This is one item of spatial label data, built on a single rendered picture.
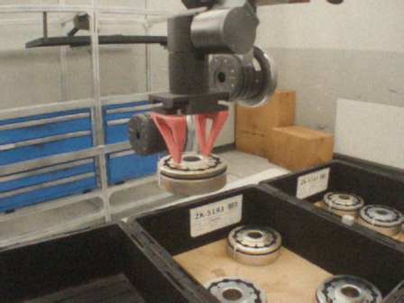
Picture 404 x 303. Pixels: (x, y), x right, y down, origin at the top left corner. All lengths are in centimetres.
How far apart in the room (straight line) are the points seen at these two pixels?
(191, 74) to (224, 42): 8
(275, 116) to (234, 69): 301
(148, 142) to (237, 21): 98
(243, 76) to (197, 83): 54
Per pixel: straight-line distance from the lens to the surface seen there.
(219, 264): 64
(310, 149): 351
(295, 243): 68
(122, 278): 62
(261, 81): 104
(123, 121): 241
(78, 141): 231
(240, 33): 41
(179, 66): 45
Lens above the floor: 119
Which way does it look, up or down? 16 degrees down
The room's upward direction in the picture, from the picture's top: straight up
